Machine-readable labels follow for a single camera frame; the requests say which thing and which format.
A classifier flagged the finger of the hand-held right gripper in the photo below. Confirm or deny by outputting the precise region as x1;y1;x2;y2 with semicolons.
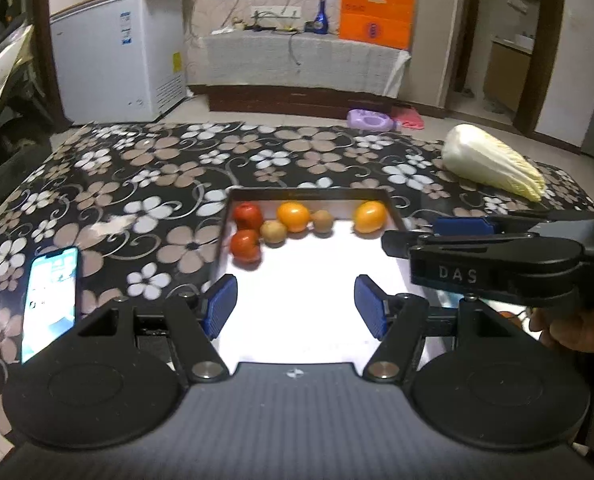
433;211;594;237
381;229;584;262

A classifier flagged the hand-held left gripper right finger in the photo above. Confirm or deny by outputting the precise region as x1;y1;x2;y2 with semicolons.
353;274;518;382

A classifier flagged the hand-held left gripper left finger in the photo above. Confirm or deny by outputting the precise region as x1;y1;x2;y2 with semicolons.
77;274;239;383

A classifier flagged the black rimmed white tray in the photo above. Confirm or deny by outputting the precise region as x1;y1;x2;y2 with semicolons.
209;187;460;365

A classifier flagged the red tomato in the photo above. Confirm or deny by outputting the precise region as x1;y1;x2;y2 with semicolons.
229;230;263;264
233;202;264;232

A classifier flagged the round orange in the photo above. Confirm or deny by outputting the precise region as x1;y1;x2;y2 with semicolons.
277;201;311;233

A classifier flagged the person's right hand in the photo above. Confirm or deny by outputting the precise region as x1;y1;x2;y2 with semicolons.
529;304;594;357

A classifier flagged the napa cabbage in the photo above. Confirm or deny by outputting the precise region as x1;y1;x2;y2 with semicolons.
441;124;546;204

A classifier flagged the oval orange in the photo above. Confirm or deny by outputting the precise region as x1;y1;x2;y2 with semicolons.
353;201;389;234

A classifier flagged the brown kiwi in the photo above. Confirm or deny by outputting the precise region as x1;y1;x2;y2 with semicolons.
260;220;288;246
311;210;334;236

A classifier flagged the pink cloth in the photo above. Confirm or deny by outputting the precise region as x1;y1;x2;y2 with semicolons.
392;105;425;131

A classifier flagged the purple plastic bottle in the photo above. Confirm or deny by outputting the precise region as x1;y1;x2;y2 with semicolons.
347;108;397;132

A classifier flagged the brown wooden cupboard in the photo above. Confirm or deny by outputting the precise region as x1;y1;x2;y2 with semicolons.
482;35;532;113

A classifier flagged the black floral tablecloth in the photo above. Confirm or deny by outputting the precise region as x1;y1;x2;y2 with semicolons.
0;120;594;411

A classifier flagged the smartphone with lit screen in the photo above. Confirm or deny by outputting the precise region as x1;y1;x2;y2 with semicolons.
20;246;80;366

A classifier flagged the white cabinet cloth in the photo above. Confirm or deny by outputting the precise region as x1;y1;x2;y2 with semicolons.
197;30;412;98

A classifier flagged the dark wooden tv cabinet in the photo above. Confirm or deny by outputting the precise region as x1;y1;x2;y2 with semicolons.
187;84;403;120

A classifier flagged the orange cardboard box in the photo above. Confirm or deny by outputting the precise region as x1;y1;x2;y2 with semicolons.
338;0;415;51

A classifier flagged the blue glass bottle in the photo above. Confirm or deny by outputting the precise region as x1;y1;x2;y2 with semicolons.
313;0;330;36

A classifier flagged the white chest freezer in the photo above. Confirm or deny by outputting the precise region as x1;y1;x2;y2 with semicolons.
50;0;188;123

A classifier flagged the white power strip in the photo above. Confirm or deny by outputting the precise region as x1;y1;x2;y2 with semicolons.
251;6;300;20

